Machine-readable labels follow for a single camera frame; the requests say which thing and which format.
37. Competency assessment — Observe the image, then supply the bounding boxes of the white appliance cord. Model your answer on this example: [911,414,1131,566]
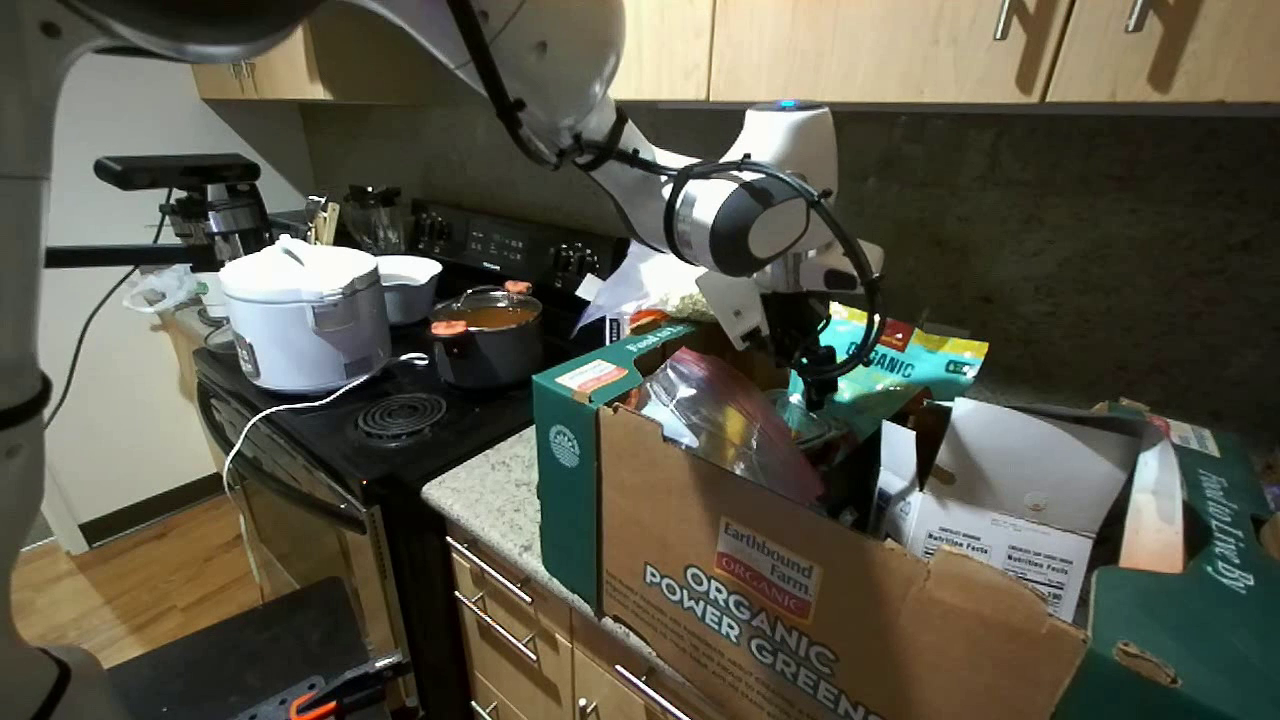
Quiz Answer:
[217,347,431,501]

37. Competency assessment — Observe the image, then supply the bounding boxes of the glass kettle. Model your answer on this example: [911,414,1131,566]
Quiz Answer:
[334,179,420,256]

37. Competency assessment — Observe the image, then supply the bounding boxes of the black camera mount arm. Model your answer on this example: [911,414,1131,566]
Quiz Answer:
[38,184,277,272]

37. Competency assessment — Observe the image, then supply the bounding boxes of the white rice cooker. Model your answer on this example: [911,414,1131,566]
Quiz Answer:
[217,230,396,401]

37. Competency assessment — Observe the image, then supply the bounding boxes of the clear zip popcorn bag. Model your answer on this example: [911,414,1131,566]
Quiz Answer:
[570,235,733,335]

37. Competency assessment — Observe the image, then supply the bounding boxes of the black stove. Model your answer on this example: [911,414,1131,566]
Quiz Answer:
[192,195,633,720]

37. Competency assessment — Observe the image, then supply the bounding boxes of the wooden cabinets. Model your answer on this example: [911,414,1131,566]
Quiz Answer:
[435,524,750,720]
[192,0,1280,110]

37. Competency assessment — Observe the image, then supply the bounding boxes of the open white carton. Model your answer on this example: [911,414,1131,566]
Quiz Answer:
[876,393,1144,628]

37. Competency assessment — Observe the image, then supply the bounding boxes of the wooden upper cabinets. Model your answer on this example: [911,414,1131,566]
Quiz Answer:
[192,0,1280,110]

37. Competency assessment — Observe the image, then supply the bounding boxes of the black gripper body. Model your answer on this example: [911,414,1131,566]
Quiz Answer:
[761,291,841,359]

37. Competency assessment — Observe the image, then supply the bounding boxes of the wooden lower cabinets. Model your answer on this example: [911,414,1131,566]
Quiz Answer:
[435,524,750,720]

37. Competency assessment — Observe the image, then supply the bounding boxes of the green cardboard produce box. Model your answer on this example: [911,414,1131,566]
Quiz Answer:
[528,315,1280,720]

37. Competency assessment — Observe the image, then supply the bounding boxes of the teal snack bag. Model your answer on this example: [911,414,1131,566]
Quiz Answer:
[775,301,997,451]

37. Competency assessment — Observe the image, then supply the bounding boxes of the clear plastic candy container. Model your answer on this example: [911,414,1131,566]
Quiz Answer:
[637,344,832,511]

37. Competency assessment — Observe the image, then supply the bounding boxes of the small white pot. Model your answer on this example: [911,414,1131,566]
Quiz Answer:
[371,250,449,329]

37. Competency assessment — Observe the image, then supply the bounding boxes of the black stereo camera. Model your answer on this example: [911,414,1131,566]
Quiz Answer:
[90,149,263,190]

